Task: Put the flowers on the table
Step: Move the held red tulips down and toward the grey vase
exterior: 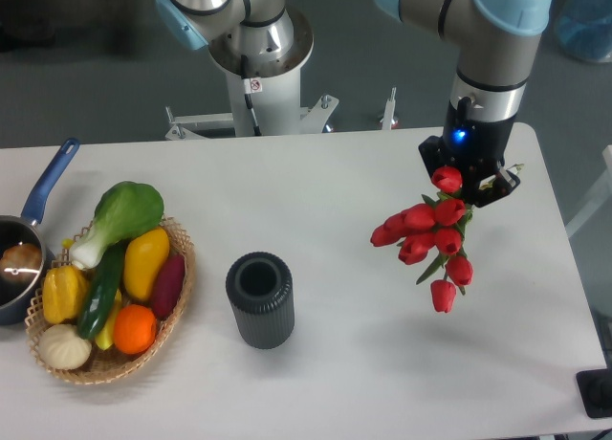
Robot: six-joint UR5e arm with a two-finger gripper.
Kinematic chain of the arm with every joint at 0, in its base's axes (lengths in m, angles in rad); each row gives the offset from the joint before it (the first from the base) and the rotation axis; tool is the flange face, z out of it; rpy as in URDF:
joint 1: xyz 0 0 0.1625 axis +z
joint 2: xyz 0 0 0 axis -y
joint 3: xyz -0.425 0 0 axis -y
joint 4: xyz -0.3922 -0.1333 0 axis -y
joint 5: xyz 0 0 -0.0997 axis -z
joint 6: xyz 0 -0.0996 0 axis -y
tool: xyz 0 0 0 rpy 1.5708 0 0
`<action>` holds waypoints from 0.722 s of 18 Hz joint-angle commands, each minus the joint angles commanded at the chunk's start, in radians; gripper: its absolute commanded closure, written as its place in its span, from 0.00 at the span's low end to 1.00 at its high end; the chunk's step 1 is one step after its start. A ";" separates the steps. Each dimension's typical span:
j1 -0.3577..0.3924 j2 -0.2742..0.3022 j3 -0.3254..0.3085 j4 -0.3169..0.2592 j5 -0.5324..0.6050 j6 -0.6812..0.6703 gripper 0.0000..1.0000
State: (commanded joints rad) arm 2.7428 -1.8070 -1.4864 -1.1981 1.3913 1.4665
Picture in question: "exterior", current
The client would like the black cable on pedestal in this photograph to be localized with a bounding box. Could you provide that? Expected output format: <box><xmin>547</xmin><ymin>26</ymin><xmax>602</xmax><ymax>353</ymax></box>
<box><xmin>240</xmin><ymin>55</ymin><xmax>263</xmax><ymax>137</ymax></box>

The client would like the orange fruit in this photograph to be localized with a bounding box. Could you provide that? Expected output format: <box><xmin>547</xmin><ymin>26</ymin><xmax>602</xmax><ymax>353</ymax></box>
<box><xmin>113</xmin><ymin>304</ymin><xmax>157</xmax><ymax>355</ymax></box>

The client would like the purple sweet potato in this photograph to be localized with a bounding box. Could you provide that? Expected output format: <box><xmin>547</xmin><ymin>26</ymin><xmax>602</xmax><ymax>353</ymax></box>
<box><xmin>150</xmin><ymin>253</ymin><xmax>186</xmax><ymax>319</ymax></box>

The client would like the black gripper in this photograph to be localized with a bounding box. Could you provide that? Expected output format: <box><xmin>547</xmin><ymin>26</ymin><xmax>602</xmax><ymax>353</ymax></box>
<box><xmin>418</xmin><ymin>97</ymin><xmax>520</xmax><ymax>208</ymax></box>

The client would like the black device at table edge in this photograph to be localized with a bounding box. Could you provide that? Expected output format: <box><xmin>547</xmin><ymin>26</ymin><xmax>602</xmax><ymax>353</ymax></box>
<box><xmin>576</xmin><ymin>368</ymin><xmax>611</xmax><ymax>419</ymax></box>

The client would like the green bok choy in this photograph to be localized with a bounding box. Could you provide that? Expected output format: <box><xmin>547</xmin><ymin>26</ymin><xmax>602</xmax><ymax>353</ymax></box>
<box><xmin>69</xmin><ymin>181</ymin><xmax>164</xmax><ymax>270</ymax></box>

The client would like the yellow bell pepper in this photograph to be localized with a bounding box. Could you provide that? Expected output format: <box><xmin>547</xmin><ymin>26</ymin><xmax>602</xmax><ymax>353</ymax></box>
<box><xmin>42</xmin><ymin>265</ymin><xmax>89</xmax><ymax>324</ymax></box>

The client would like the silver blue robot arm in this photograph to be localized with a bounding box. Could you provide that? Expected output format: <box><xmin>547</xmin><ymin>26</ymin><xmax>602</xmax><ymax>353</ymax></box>
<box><xmin>374</xmin><ymin>0</ymin><xmax>552</xmax><ymax>208</ymax></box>

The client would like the red tulip bouquet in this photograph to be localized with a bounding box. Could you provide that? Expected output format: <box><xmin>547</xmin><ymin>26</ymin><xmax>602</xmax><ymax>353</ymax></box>
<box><xmin>369</xmin><ymin>164</ymin><xmax>525</xmax><ymax>315</ymax></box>

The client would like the blue translucent container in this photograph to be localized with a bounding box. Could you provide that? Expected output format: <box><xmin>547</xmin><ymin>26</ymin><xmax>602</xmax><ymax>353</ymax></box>
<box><xmin>555</xmin><ymin>0</ymin><xmax>611</xmax><ymax>63</ymax></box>

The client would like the green cucumber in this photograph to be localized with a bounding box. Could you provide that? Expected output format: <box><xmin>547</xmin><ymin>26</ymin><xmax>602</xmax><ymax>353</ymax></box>
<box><xmin>76</xmin><ymin>241</ymin><xmax>127</xmax><ymax>341</ymax></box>

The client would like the yellow mango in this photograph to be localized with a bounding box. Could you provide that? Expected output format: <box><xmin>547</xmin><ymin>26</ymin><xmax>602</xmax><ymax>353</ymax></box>
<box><xmin>123</xmin><ymin>227</ymin><xmax>170</xmax><ymax>302</ymax></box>

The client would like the brown bread in pan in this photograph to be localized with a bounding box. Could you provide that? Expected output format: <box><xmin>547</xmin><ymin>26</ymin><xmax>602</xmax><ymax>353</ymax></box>
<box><xmin>1</xmin><ymin>243</ymin><xmax>42</xmax><ymax>284</ymax></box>

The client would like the blue handled saucepan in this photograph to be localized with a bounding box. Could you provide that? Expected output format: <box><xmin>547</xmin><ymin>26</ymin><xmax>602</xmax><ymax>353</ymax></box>
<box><xmin>1</xmin><ymin>138</ymin><xmax>80</xmax><ymax>326</ymax></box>

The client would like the white steamed bun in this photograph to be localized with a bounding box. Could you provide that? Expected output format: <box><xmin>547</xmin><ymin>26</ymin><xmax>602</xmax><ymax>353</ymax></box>
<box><xmin>38</xmin><ymin>324</ymin><xmax>92</xmax><ymax>370</ymax></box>

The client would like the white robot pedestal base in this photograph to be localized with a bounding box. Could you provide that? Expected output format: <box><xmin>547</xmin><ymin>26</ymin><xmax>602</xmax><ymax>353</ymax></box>
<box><xmin>155</xmin><ymin>0</ymin><xmax>339</xmax><ymax>137</ymax></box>

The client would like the dark grey ribbed vase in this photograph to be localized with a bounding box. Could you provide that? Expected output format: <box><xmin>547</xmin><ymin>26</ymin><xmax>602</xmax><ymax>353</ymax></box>
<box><xmin>226</xmin><ymin>252</ymin><xmax>295</xmax><ymax>349</ymax></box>

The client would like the woven wicker basket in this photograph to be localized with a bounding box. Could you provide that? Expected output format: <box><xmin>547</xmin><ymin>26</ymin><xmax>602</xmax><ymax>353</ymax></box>
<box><xmin>24</xmin><ymin>217</ymin><xmax>196</xmax><ymax>385</ymax></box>

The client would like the yellow banana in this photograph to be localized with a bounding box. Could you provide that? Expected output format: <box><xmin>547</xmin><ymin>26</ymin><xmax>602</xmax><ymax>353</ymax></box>
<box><xmin>95</xmin><ymin>290</ymin><xmax>122</xmax><ymax>351</ymax></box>

